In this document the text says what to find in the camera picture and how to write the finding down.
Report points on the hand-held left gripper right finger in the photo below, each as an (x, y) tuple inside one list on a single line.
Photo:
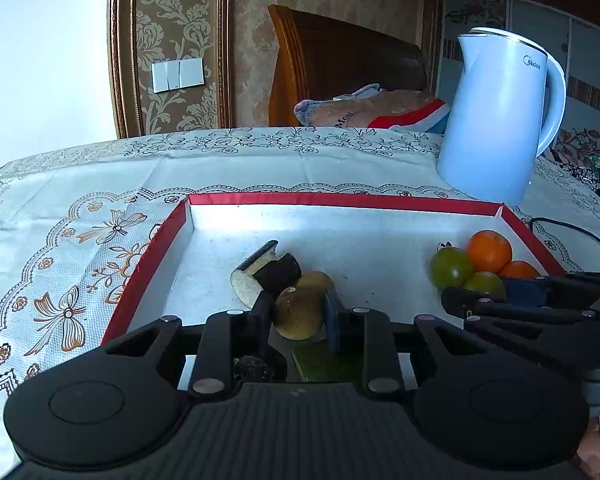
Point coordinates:
[(332, 322)]

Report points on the grey blue cloth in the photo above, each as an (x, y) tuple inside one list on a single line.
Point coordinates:
[(360, 92)]

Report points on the white floral lace tablecloth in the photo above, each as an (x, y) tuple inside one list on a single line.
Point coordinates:
[(55, 195)]

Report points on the orange tangerine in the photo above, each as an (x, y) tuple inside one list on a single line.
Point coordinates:
[(489, 251), (519, 270)]

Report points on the sliding door wardrobe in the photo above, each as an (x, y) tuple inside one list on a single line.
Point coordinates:
[(590, 45)]

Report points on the red shallow cardboard box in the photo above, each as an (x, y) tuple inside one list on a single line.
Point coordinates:
[(380, 240)]

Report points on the folded cloth bundle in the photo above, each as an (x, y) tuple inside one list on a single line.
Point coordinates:
[(380, 110)]

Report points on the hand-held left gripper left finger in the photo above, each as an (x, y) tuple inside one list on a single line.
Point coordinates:
[(262, 322)]

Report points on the green gourd chunk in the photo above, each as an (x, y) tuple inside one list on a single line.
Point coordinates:
[(325, 366)]

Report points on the white wall light switch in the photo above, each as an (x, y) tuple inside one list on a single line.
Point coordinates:
[(177, 75)]

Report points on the person's right hand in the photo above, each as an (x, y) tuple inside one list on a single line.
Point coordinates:
[(592, 454)]

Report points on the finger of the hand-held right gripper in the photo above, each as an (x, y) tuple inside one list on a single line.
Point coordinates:
[(526, 290), (520, 310)]

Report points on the gold wall moulding frame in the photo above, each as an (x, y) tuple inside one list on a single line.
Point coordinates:
[(122, 45)]

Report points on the colourful patterned cloth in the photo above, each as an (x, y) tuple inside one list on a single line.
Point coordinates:
[(590, 160)]

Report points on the green tomato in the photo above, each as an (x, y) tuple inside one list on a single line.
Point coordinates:
[(485, 284), (450, 266)]

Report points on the brown wooden headboard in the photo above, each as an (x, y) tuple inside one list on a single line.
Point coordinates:
[(340, 55)]

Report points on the light blue electric kettle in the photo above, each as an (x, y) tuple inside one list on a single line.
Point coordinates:
[(495, 120)]

